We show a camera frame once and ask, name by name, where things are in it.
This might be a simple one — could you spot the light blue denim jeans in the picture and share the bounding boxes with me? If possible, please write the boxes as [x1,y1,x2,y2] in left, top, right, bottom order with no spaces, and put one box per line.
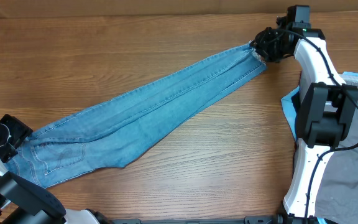
[6,44,266,188]

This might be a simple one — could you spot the light blue garment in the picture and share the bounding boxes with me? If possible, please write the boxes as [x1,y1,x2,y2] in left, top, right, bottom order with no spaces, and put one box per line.
[281,72,358,140]

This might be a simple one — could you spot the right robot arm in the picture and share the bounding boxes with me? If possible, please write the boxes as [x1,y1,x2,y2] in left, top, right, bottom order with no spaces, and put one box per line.
[245,5,358,223]

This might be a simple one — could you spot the grey trousers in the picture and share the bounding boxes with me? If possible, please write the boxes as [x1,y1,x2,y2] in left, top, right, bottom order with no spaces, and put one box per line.
[315,83,358,223]

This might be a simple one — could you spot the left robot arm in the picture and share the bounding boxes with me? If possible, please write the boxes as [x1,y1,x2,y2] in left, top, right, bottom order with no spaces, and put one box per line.
[0,114,111,224]

